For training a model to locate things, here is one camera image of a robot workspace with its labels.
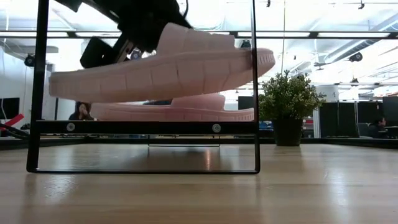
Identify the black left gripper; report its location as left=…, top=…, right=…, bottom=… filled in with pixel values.
left=92, top=0, right=194, bottom=54

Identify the black wall monitor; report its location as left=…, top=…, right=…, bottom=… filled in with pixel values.
left=0, top=97, right=21, bottom=121

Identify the green potted plant black pot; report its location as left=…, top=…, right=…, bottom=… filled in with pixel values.
left=257, top=70, right=326, bottom=147

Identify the dark office partition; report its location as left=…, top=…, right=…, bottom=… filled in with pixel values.
left=319, top=101, right=398, bottom=138

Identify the red strap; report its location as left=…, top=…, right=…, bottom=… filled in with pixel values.
left=0, top=113, right=25, bottom=128

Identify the black metal frame wooden shelf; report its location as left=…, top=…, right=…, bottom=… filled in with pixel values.
left=26, top=0, right=261, bottom=175

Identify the pink rubber slide sandal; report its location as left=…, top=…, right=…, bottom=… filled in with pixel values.
left=48, top=21, right=277, bottom=104
left=90, top=92, right=255, bottom=123

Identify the black cable bundle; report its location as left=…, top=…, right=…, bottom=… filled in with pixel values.
left=0, top=123, right=30, bottom=139

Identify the person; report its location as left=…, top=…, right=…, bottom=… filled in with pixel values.
left=374, top=116, right=389, bottom=131
left=68, top=101, right=95, bottom=121

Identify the black desk monitor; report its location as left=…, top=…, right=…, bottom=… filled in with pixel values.
left=238, top=95, right=254, bottom=110

